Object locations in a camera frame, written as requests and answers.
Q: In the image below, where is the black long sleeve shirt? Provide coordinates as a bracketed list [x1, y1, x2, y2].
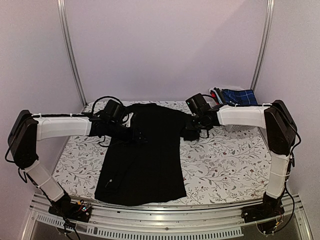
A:
[94, 103, 199, 206]

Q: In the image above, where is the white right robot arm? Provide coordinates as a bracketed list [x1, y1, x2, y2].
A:
[180, 126, 290, 205]

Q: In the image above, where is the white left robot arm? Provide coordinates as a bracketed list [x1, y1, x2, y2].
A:
[6, 109, 146, 217]

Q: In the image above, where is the white plastic laundry basket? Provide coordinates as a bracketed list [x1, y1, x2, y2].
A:
[209, 87, 255, 132]

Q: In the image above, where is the red black plaid shirt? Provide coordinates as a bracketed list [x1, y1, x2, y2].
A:
[210, 90, 218, 100]

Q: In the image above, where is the light blue folded shirt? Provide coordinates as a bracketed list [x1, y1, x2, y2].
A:
[212, 90, 223, 104]

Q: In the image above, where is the dark grey folded shirt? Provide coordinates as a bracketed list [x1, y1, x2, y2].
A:
[216, 88, 228, 104]

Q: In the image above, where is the blue plaid shirt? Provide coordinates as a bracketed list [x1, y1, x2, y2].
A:
[221, 89, 258, 106]

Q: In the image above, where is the floral white tablecloth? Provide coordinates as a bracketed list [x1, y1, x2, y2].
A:
[53, 101, 271, 206]

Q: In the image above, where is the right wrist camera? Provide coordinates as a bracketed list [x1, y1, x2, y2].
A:
[185, 93, 211, 115]

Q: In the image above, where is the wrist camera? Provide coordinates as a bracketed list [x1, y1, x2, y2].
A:
[101, 100, 126, 123]
[185, 93, 211, 115]

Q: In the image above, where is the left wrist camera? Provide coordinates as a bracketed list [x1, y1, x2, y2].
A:
[101, 100, 126, 123]

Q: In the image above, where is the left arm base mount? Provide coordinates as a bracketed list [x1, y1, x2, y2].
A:
[48, 195, 92, 223]

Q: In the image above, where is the aluminium front rail frame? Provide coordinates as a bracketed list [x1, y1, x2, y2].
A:
[21, 193, 315, 240]

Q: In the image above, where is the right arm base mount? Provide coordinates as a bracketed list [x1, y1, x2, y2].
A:
[241, 193, 285, 235]

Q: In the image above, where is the right aluminium corner post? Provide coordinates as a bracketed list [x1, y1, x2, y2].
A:
[250, 0, 275, 92]

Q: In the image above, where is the aluminium corner post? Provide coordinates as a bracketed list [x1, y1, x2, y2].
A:
[57, 0, 88, 107]
[250, 0, 275, 92]

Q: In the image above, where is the left aluminium corner post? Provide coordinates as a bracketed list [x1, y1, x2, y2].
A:
[57, 0, 88, 107]

